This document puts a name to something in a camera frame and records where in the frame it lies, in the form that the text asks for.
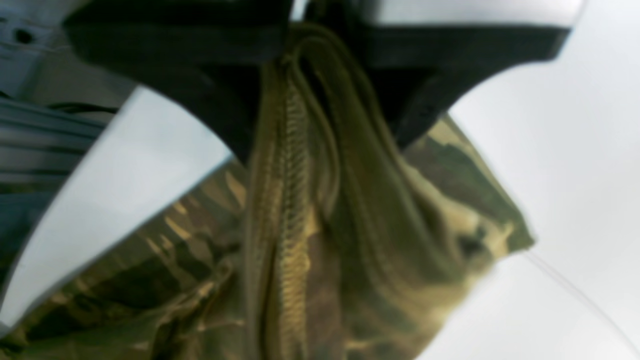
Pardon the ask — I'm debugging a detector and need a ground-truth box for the camouflage T-shirt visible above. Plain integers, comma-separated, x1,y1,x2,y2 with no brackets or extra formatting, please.
1,23,535,360

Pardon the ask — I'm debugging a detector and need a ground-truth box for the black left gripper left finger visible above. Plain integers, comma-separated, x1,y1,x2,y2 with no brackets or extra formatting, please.
62,0,292,162

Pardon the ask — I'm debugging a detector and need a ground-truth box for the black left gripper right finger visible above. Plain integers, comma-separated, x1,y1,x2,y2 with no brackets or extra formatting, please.
305,0,570,150

